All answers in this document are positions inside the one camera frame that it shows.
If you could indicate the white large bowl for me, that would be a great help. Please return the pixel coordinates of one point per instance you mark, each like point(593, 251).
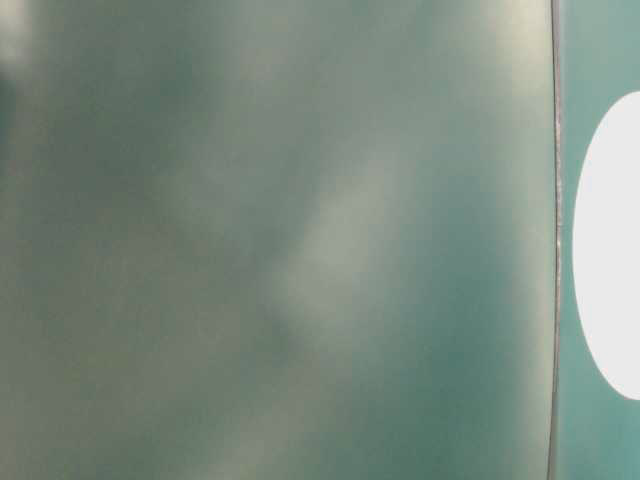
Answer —
point(605, 246)

